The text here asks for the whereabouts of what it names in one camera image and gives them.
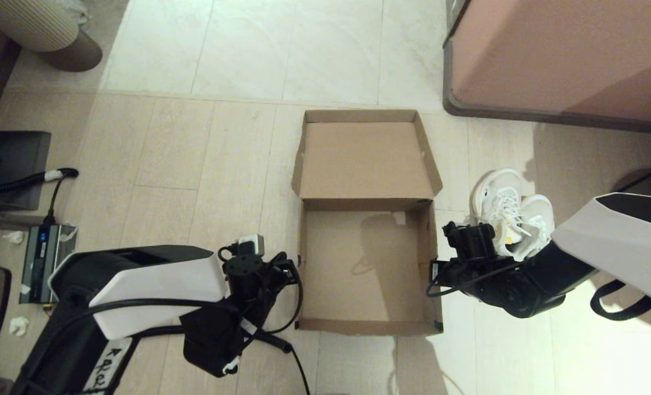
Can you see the brown cardboard shoe box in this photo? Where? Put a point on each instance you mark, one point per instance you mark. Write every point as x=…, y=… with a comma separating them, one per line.
x=358, y=164

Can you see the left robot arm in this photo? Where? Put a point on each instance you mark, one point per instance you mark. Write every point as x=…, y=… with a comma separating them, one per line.
x=155, y=285

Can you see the white sneaker with laces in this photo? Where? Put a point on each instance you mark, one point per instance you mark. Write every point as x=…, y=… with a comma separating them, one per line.
x=492, y=192
x=539, y=211

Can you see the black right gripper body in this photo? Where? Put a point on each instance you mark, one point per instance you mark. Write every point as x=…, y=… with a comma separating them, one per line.
x=468, y=241

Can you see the grey power supply unit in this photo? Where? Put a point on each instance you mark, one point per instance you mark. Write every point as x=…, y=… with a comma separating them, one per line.
x=45, y=258

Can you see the pink brown cabinet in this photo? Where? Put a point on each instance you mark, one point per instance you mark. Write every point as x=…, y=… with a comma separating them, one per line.
x=566, y=55

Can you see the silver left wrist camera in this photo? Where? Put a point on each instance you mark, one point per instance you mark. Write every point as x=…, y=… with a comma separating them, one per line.
x=251, y=244

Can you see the ribbed beige round bin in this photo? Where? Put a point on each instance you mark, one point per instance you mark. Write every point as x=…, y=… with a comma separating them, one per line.
x=23, y=22

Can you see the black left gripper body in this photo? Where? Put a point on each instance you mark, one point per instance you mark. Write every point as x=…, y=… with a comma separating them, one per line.
x=248, y=274

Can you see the crumpled white tissue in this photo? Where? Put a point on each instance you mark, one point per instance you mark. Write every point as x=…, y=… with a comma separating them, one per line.
x=13, y=237
x=18, y=326

